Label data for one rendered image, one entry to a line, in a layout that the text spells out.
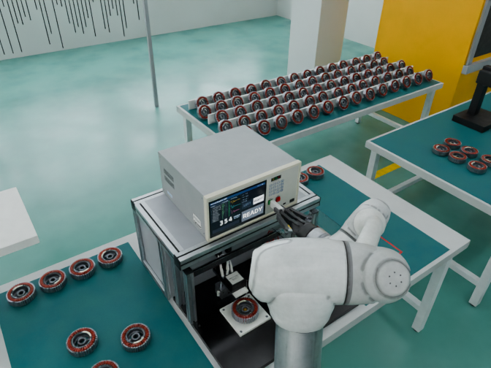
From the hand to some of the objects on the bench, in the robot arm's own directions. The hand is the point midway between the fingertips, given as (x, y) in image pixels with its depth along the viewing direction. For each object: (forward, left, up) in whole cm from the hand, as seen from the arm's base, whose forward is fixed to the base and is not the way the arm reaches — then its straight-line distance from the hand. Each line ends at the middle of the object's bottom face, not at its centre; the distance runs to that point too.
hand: (276, 207), depth 164 cm
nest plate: (-10, +21, -41) cm, 47 cm away
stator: (-10, +21, -40) cm, 46 cm away
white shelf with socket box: (+44, +102, -41) cm, 119 cm away
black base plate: (-7, +9, -43) cm, 45 cm away
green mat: (+18, -55, -44) cm, 72 cm away
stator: (+12, +80, -42) cm, 91 cm away
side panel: (+29, +43, -43) cm, 67 cm away
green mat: (+11, +74, -42) cm, 86 cm away
